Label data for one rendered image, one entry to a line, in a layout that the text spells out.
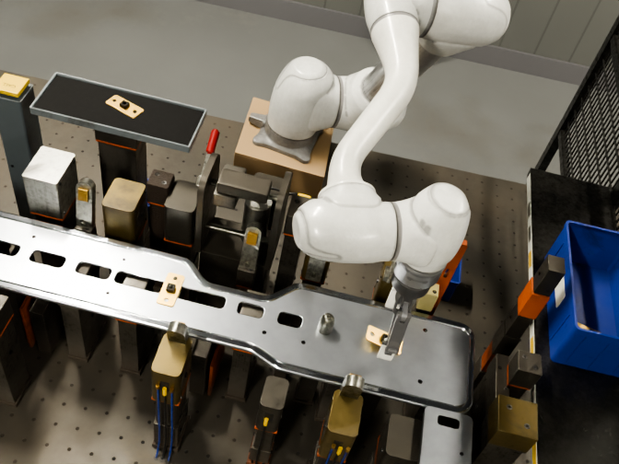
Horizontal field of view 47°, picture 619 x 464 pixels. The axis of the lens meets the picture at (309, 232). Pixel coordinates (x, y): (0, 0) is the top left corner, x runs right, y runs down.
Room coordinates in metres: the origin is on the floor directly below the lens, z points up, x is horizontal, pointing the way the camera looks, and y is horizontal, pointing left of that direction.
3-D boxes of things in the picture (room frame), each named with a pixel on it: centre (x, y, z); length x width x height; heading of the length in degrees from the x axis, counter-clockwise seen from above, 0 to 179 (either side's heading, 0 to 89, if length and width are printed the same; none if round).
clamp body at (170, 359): (0.68, 0.20, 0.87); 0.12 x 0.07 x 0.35; 179
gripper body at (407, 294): (0.85, -0.21, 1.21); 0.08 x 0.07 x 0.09; 179
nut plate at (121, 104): (1.22, 0.48, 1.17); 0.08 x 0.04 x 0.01; 69
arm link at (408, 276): (0.85, -0.21, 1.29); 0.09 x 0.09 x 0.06
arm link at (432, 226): (0.85, -0.20, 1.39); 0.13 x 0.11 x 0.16; 106
